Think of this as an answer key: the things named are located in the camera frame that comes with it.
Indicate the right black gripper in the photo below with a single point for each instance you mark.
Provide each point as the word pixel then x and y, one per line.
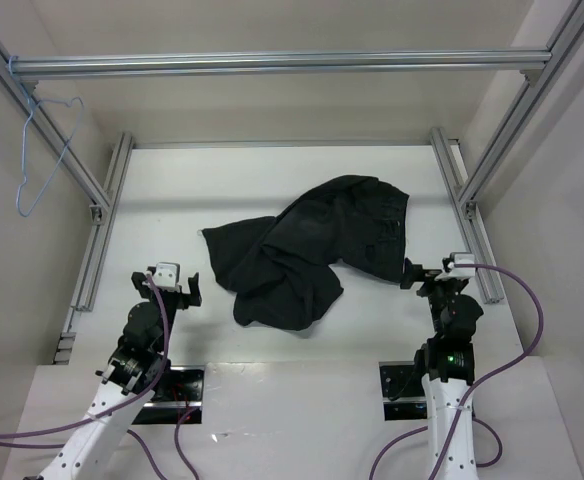
pixel 426 278

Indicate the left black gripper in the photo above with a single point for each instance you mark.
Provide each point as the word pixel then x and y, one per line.
pixel 186 298

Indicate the black trousers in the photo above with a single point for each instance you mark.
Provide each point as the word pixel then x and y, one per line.
pixel 280 267

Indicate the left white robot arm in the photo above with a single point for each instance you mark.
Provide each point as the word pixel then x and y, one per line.
pixel 132 375

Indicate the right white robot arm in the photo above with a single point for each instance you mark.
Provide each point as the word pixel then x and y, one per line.
pixel 450 439

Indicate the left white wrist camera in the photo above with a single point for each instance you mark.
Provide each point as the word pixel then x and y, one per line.
pixel 165 275

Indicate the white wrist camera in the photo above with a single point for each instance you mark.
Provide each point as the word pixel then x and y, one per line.
pixel 457 266
pixel 165 275

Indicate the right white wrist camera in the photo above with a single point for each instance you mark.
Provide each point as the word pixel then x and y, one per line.
pixel 457 266

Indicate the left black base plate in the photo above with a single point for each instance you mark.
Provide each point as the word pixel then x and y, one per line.
pixel 179 396

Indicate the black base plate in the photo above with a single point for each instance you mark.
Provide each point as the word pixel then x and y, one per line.
pixel 179 396
pixel 410 394

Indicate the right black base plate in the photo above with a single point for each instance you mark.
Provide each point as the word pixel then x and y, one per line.
pixel 410 394

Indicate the light blue wire hanger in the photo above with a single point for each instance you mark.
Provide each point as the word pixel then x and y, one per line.
pixel 26 201

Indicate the aluminium frame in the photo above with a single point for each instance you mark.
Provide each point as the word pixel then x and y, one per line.
pixel 176 138

